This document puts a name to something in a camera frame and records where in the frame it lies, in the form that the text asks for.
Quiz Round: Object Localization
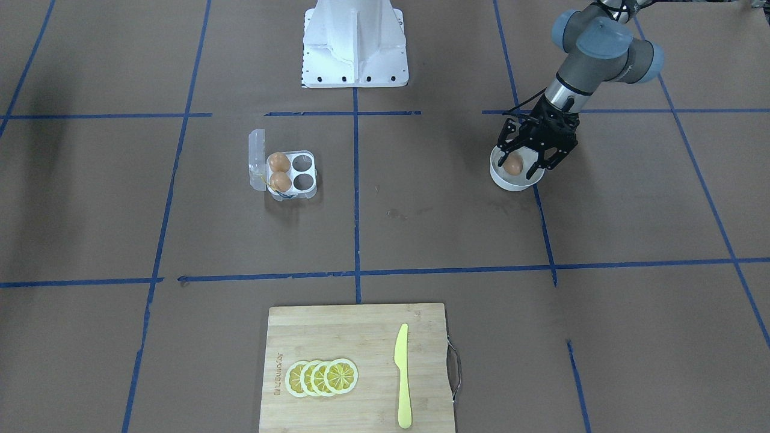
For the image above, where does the yellow plastic knife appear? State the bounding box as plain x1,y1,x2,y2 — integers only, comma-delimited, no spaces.
393,323,413,429

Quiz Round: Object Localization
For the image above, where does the brown egg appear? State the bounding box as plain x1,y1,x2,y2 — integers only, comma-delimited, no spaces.
269,171,292,194
267,152,292,173
501,153,523,176

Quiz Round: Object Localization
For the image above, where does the white bowl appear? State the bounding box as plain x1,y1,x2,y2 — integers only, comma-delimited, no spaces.
489,146,546,192

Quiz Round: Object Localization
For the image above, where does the wooden cutting board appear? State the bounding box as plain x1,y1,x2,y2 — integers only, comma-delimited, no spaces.
258,302,456,432

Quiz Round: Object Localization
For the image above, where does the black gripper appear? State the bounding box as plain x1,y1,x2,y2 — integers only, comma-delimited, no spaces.
497,96,580,181

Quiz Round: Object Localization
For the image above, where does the clear plastic egg box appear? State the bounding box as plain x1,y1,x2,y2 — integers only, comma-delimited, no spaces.
247,129,318,201

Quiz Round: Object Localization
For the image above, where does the lemon slice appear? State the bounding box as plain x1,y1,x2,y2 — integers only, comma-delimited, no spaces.
285,361,309,398
310,361,336,397
300,360,322,397
325,358,359,395

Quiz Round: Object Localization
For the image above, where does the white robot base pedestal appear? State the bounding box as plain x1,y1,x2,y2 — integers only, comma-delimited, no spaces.
301,1,410,88

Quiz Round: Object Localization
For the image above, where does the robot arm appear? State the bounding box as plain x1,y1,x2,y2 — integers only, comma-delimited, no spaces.
490,1,665,180

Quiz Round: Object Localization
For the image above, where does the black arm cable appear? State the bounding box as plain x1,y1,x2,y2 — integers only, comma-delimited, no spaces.
503,90,548,121

